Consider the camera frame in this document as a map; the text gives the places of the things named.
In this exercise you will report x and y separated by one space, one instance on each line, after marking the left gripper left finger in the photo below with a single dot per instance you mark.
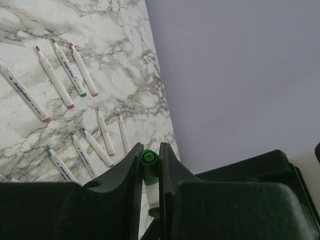
110 205

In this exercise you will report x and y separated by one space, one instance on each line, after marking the yellow cap marker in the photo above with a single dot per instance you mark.
124 134

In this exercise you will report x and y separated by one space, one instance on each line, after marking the teal cap marker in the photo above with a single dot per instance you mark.
61 166

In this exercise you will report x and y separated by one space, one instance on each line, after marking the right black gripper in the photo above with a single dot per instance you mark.
270 167

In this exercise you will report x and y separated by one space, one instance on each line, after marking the pink cap marker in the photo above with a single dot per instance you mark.
83 70

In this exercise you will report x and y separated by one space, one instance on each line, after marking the grey cap marker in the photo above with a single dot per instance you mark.
11 179

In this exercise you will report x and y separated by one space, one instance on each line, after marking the light blue marker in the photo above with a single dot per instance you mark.
84 156

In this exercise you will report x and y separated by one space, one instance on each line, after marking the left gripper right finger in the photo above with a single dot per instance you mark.
173 175

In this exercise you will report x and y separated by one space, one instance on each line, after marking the peach cap marker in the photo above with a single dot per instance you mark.
24 93

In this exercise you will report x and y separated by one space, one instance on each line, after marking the brown cap marker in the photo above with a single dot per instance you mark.
105 133

